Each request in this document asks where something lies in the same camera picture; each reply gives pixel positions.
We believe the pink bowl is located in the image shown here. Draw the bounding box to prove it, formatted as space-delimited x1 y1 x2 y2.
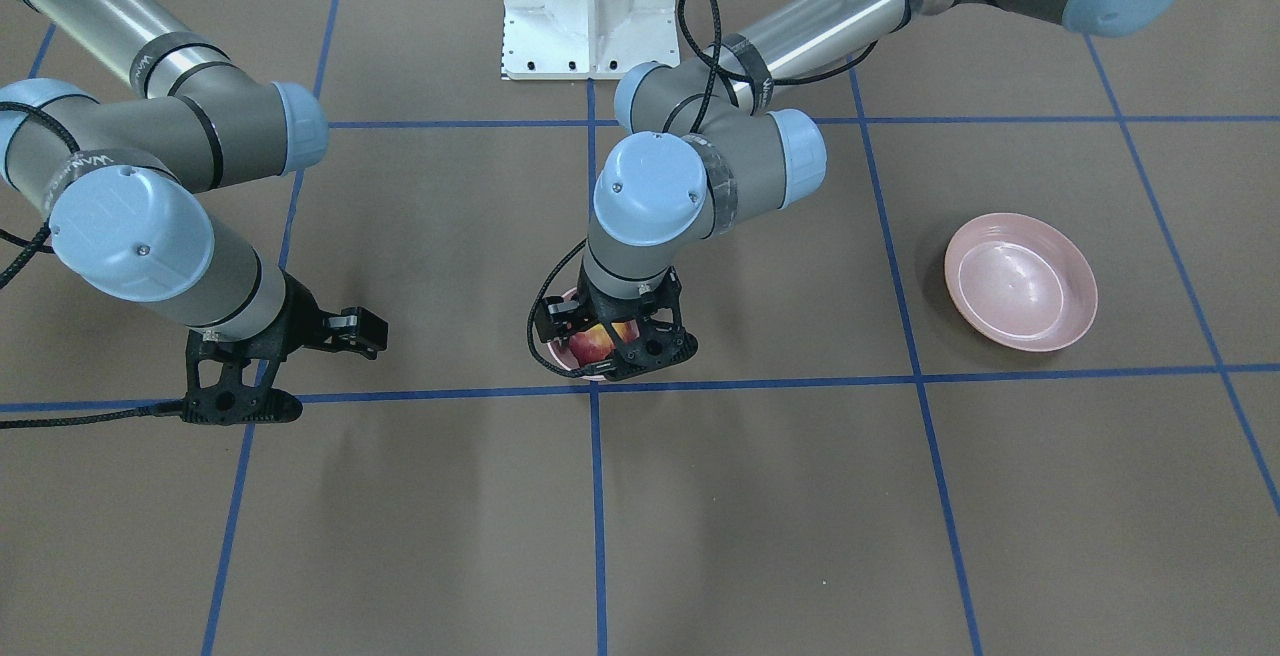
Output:
545 286 621 382

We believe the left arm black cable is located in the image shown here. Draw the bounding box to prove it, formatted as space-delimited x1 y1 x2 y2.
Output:
526 0 881 377

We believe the pink plate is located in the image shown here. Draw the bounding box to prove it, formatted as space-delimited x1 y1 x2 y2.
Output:
943 213 1100 352

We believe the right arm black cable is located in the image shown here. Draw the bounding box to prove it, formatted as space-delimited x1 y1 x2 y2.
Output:
0 101 191 431

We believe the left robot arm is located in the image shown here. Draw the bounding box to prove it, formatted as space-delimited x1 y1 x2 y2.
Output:
526 0 1176 381

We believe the red apple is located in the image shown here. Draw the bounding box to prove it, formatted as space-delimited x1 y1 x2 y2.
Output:
568 320 639 366

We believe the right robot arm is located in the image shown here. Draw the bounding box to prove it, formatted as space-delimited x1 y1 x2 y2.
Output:
3 0 388 359

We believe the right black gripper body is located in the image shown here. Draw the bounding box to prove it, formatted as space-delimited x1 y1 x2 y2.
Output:
250 272 326 363

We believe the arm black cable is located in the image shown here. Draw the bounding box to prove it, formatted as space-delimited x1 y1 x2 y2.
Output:
0 101 191 431
526 0 881 377

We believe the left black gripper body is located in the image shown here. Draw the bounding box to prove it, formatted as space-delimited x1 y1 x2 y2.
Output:
579 268 685 334

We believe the white camera mast base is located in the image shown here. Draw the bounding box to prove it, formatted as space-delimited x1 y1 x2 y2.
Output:
500 0 680 81

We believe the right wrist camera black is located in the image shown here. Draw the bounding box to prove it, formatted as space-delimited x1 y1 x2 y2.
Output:
180 332 303 425

